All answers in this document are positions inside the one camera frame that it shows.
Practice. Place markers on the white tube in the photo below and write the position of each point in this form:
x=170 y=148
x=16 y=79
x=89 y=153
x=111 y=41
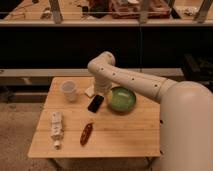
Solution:
x=56 y=129

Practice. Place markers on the green bowl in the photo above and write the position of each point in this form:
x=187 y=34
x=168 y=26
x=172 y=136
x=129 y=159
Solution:
x=121 y=99

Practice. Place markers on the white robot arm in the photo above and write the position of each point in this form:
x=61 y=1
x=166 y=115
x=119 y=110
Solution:
x=186 y=112

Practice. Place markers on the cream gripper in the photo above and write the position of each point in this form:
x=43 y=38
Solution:
x=90 y=91

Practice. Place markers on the translucent plastic cup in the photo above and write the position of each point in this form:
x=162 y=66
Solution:
x=68 y=88

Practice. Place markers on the dark shelf unit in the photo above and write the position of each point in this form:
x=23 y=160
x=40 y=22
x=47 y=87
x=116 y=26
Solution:
x=28 y=41

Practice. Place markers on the black eraser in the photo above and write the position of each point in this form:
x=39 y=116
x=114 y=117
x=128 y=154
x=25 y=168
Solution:
x=95 y=103

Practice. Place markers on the red brown oblong object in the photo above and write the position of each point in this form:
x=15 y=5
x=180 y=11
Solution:
x=86 y=134

